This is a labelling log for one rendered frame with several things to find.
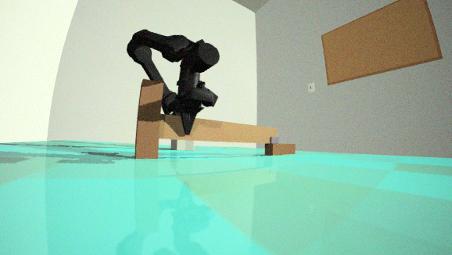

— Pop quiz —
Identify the long wooden rail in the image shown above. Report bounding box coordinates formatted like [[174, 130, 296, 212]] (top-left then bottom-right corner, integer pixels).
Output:
[[159, 114, 278, 144]]

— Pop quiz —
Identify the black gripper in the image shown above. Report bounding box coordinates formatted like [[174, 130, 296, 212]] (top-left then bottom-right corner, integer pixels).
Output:
[[168, 74, 213, 135]]

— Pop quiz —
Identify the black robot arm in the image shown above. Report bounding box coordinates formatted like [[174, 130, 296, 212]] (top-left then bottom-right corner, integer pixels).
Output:
[[127, 29, 220, 116]]

